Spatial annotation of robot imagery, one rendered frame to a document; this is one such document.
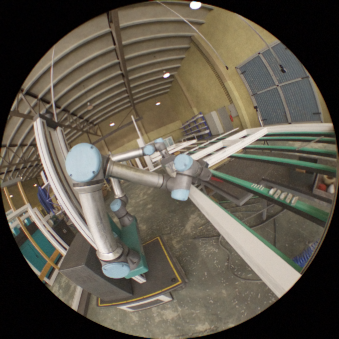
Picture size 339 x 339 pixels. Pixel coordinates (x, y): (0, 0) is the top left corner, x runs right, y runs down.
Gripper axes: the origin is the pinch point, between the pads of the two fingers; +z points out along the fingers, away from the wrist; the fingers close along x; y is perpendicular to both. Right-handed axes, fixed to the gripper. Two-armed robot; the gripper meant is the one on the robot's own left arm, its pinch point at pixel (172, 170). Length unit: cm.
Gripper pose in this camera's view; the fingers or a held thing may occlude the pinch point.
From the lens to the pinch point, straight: 105.7
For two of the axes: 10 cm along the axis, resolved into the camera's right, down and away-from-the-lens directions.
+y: -1.8, -1.7, 9.7
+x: -8.9, 4.4, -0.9
